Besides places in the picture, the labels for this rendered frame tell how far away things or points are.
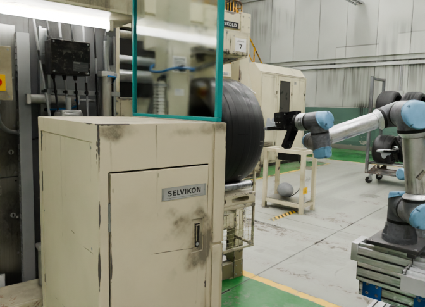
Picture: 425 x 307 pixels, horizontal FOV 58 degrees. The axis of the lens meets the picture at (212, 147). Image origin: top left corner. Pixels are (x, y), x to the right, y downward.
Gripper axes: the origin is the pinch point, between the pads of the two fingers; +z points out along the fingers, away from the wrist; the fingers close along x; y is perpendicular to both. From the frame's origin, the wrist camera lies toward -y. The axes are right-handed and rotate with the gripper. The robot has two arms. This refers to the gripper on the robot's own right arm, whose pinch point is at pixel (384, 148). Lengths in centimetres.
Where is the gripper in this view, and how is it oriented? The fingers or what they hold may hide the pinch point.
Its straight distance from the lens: 283.5
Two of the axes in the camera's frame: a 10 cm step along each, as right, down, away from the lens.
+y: 1.0, 9.8, 1.6
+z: -3.8, -1.1, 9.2
